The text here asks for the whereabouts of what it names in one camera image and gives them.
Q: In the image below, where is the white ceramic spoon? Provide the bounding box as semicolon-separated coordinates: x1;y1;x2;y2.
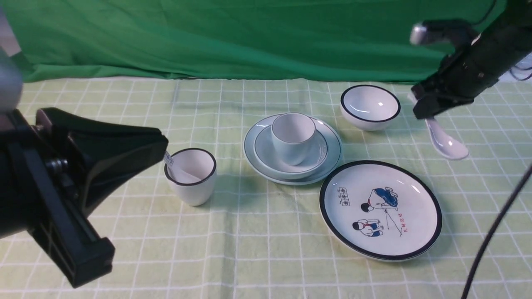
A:
424;118;469;160

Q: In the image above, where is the pale green plate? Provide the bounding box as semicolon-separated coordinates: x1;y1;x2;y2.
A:
243;114;342;186

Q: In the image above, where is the pale green cup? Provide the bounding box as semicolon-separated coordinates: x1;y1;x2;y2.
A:
271;113;317;165

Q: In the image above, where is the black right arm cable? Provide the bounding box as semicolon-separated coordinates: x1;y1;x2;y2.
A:
461;164;532;299

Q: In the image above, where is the white cup black rim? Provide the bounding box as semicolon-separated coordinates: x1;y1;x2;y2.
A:
164;148;218;206

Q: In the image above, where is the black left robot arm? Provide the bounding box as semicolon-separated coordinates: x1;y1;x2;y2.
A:
0;50;168;288

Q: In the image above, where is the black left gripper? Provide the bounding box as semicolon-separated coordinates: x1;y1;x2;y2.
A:
1;107;168;288

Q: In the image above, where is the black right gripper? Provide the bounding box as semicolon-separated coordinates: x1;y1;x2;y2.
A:
410;19;500;120

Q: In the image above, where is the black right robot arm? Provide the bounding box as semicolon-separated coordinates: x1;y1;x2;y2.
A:
410;0;532;119

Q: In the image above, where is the light green checkered tablecloth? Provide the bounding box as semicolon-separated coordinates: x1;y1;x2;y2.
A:
0;78;531;299

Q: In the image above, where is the green backdrop cloth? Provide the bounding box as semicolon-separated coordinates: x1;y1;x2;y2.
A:
1;0;492;83

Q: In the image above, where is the white spoon in cup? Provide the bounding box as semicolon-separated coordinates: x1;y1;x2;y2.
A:
164;151;200;185

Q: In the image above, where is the pale green shallow bowl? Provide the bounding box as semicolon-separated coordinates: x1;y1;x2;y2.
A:
254;125;328;179

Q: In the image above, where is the illustrated plate black rim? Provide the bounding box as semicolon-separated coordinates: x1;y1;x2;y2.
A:
319;160;443;262

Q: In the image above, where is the white bowl black rim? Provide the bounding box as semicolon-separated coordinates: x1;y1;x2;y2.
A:
340;84;401;131

